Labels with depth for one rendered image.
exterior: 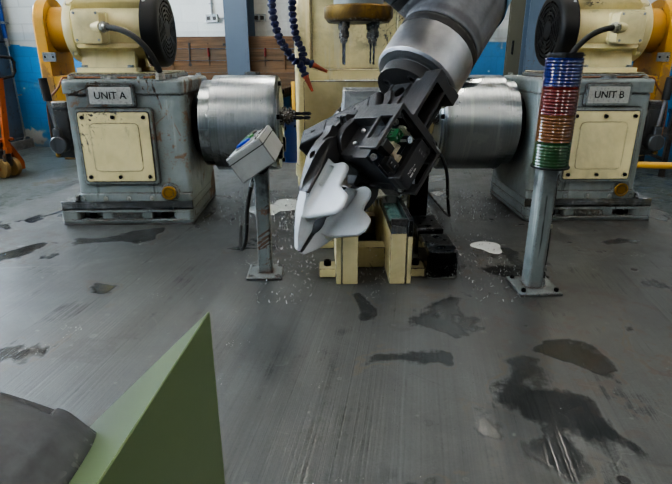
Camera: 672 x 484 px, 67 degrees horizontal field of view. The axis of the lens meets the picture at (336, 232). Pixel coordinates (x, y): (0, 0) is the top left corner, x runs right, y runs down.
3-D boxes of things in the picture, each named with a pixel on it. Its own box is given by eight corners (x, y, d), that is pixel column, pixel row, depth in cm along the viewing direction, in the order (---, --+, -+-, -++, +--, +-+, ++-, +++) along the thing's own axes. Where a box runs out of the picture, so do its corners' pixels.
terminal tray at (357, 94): (341, 119, 118) (341, 87, 116) (386, 119, 118) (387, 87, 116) (342, 126, 107) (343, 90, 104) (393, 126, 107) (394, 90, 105)
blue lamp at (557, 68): (535, 85, 87) (539, 57, 85) (570, 85, 87) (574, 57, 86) (550, 87, 81) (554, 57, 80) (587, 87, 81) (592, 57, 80)
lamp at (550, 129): (529, 138, 90) (532, 112, 88) (562, 138, 90) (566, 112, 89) (543, 144, 84) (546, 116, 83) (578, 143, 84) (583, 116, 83)
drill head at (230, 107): (176, 160, 153) (167, 73, 145) (298, 159, 154) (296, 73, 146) (150, 179, 130) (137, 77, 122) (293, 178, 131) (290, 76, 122)
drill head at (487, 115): (396, 159, 155) (399, 73, 147) (529, 158, 156) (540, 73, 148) (409, 178, 131) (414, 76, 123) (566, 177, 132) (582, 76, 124)
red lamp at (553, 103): (532, 112, 88) (535, 85, 87) (566, 112, 89) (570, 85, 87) (546, 116, 83) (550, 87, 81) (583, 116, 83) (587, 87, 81)
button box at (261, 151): (255, 164, 104) (239, 142, 102) (283, 145, 102) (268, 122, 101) (242, 184, 87) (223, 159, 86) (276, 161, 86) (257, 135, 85)
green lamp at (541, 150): (526, 163, 91) (529, 138, 90) (559, 163, 91) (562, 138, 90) (539, 170, 86) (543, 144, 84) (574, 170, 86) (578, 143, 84)
